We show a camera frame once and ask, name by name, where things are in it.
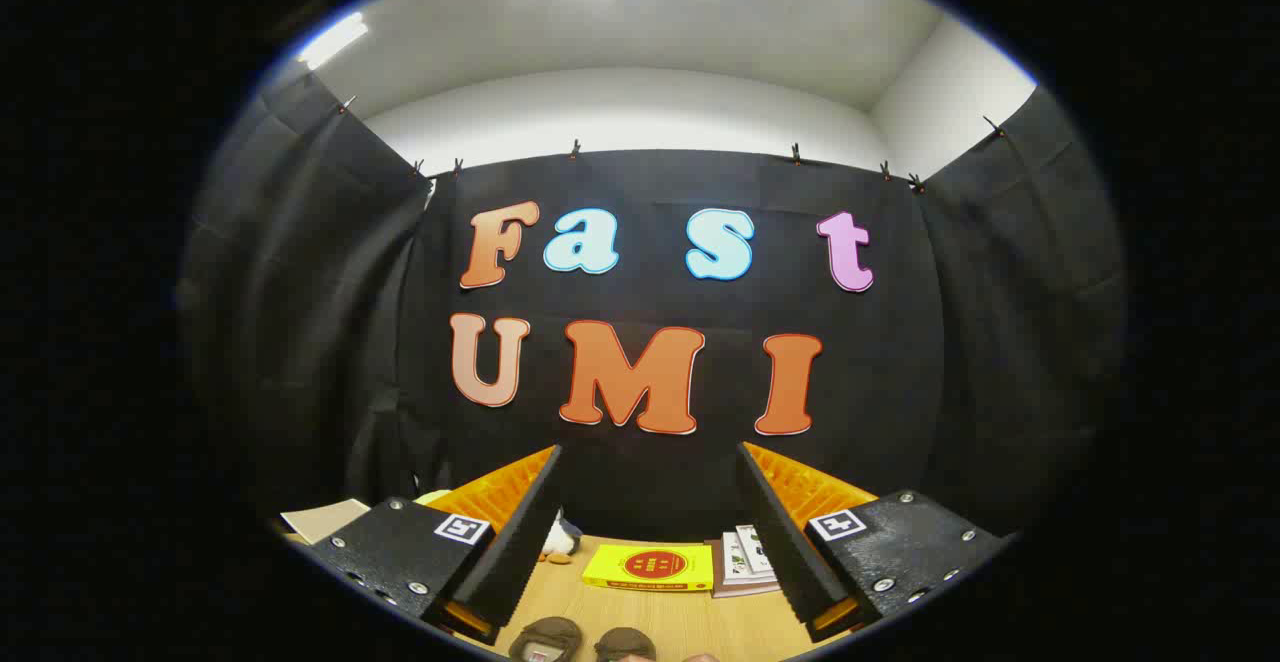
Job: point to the penguin plush toy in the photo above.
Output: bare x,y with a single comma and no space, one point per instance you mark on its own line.
558,540

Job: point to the brown fuzzy shoe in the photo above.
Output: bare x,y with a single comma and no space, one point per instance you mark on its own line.
545,639
625,644

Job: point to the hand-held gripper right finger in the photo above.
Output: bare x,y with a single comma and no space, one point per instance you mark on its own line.
780,542

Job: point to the yellow book with red circle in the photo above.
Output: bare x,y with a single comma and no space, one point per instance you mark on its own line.
650,567

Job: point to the cream fabric storage box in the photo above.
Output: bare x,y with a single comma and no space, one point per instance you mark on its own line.
325,520

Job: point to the ceiling light panel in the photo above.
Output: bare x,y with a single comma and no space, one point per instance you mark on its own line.
332,40

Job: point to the yellow bun plush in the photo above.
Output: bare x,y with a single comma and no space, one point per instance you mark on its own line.
432,496

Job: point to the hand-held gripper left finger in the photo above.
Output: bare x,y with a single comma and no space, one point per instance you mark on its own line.
520,542

